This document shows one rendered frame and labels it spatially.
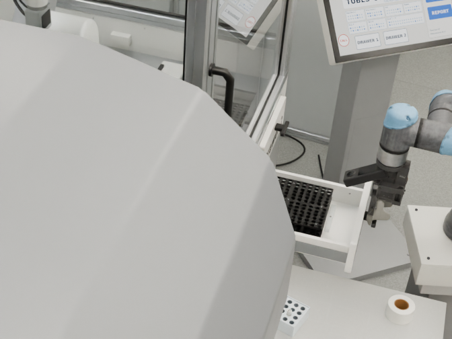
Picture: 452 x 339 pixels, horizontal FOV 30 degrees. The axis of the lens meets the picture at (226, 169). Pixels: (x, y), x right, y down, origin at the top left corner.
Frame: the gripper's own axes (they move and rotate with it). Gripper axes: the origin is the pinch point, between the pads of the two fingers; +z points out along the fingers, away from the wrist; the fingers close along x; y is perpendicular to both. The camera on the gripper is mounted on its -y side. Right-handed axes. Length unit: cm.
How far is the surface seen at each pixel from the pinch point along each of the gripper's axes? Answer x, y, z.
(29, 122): -101, -42, -87
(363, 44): 75, -15, -9
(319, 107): 155, -33, 72
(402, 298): -16.8, 13.2, 10.5
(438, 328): -20.0, 23.5, 14.4
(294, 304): -27.3, -13.2, 11.3
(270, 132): 24.5, -33.6, -2.1
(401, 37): 85, -3, -9
